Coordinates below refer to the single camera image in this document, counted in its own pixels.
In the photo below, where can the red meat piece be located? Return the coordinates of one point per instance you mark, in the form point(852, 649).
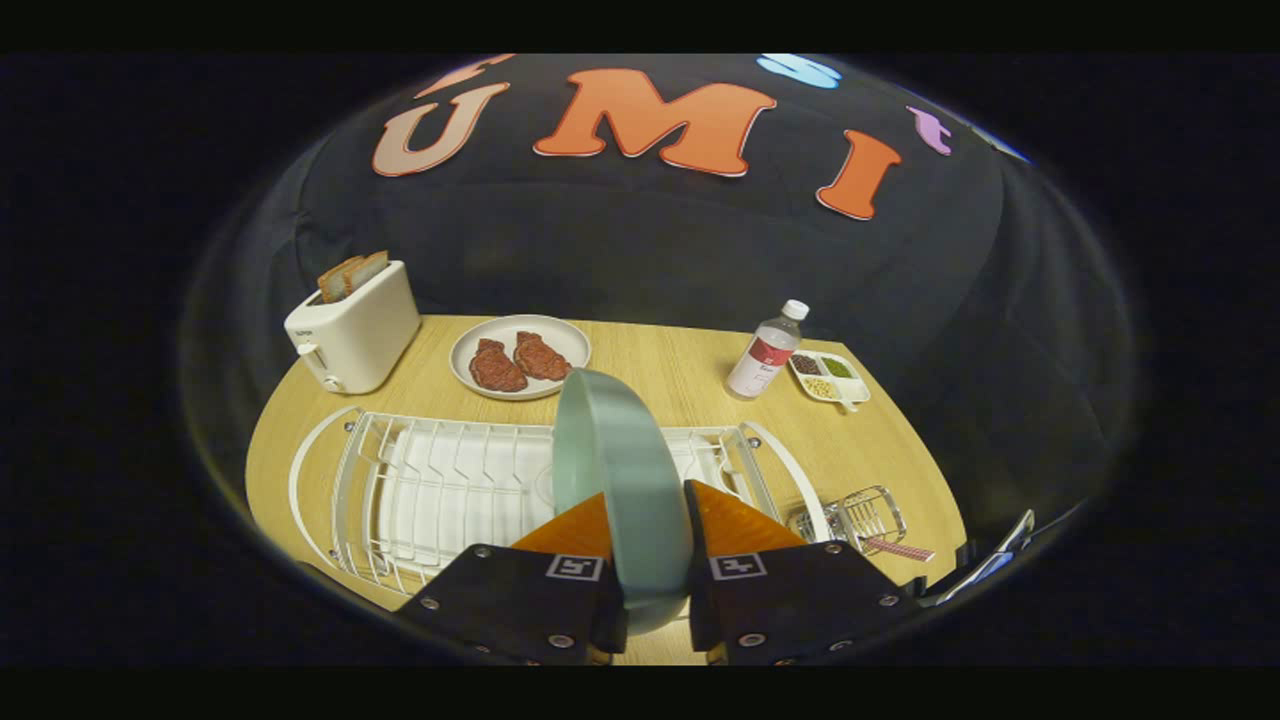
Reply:
point(495, 367)
point(541, 357)

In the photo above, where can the yellow beans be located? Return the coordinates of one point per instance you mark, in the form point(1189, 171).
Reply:
point(822, 388)

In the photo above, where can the clear bottle with red label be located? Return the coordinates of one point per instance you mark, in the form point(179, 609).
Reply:
point(765, 360)

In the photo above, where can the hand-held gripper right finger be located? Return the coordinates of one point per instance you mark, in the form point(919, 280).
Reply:
point(696, 540)

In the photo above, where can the brown bread slice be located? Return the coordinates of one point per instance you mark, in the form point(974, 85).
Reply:
point(368, 268)
point(335, 280)

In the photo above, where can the light green plate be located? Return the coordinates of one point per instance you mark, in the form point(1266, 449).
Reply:
point(630, 480)

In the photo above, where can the white dish rack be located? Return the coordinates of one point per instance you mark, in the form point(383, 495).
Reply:
point(450, 490)

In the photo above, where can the dark brown beans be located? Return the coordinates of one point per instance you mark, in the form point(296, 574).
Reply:
point(806, 364)

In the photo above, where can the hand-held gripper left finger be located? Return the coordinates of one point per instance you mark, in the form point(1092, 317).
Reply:
point(500, 600)

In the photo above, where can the green beans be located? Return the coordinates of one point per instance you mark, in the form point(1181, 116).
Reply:
point(838, 368)

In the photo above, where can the white divided dish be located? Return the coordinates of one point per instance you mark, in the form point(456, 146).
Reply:
point(862, 388)

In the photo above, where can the white toaster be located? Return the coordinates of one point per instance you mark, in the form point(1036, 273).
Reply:
point(360, 330)

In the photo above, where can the white plate with meat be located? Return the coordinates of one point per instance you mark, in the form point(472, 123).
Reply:
point(575, 340)

